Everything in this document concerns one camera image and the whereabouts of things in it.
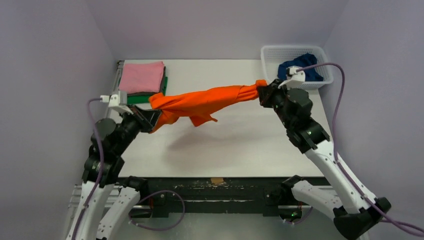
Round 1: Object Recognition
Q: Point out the aluminium frame rail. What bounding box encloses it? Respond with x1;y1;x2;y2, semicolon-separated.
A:
67;183;335;211

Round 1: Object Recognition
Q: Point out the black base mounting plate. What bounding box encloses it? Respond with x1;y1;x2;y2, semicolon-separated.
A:
82;176;332;219

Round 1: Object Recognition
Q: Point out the folded green t shirt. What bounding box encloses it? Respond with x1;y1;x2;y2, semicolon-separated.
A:
127;77;168;105

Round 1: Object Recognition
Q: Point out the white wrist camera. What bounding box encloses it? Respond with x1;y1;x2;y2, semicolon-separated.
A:
100;90;134;115
278;66;306;89

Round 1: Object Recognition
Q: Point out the white plastic basket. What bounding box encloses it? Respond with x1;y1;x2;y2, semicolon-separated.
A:
260;44;334;90

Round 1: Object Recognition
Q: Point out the orange t shirt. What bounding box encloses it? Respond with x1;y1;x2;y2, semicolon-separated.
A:
148;79;268;133

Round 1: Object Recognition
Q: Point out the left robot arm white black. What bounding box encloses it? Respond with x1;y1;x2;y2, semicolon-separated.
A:
67;105;162;240

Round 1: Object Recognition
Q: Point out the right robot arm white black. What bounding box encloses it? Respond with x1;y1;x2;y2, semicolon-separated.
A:
257;80;392;240

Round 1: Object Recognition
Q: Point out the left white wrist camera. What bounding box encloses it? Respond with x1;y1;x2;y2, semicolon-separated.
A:
100;90;134;115

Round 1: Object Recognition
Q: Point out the blue t shirt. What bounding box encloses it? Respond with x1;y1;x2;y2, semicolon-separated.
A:
277;53;324;82

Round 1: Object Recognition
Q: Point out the folded pink t shirt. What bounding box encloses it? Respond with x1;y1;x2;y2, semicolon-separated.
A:
118;61;165;94

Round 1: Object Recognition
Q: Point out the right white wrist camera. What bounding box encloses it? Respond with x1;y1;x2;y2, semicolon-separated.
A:
278;66;306;89

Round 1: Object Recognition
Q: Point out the brown tape piece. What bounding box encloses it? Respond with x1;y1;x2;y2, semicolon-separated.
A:
210;177;225;185

